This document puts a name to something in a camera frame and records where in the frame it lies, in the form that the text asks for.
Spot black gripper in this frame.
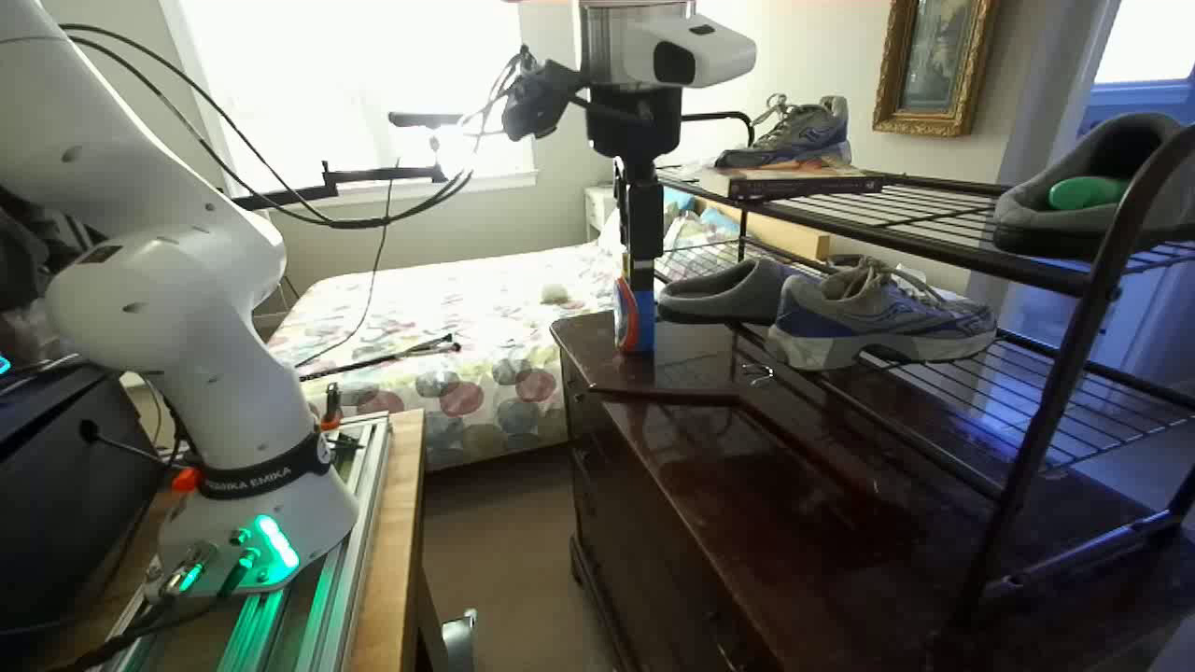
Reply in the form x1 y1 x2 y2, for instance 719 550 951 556
585 82 687 297

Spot black metal shoe rack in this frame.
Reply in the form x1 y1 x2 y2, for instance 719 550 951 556
613 108 1195 611

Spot blue spray cleaner bottle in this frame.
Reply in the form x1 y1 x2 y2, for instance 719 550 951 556
608 247 660 357

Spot plain grey slipper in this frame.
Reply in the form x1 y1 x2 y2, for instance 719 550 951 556
654 255 797 328

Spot tan hardcover book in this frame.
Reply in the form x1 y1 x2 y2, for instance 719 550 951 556
658 159 903 209

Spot grey laced sneaker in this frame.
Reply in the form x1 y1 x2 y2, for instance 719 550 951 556
711 92 859 175

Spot bed with floral bedspread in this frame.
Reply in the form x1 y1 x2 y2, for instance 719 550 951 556
265 184 704 479

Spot grey blue sneaker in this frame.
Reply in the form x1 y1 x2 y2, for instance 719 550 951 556
763 255 1000 372

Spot black tripod rod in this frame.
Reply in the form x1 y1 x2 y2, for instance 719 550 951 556
295 328 462 384

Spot dark wooden dresser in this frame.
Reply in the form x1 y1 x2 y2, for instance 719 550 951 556
549 309 1195 672

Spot gold framed picture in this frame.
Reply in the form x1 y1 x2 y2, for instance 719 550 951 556
869 0 1000 143

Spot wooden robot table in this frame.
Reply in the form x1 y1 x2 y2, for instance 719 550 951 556
21 405 432 672

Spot grey slipper green insole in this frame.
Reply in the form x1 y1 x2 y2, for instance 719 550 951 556
991 108 1195 262

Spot black control box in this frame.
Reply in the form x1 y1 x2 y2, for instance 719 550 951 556
0 357 171 642

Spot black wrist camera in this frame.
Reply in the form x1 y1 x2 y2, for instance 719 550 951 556
501 52 590 143

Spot thin black hanging cable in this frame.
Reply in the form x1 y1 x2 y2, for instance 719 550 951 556
295 180 400 372

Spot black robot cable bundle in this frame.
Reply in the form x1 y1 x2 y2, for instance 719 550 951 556
53 14 538 235

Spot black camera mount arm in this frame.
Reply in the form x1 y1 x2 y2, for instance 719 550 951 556
232 158 452 211

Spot grey metal bracket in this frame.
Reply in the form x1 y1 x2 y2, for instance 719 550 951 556
432 604 485 672

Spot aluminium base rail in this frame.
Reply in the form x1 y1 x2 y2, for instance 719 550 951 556
110 413 397 672

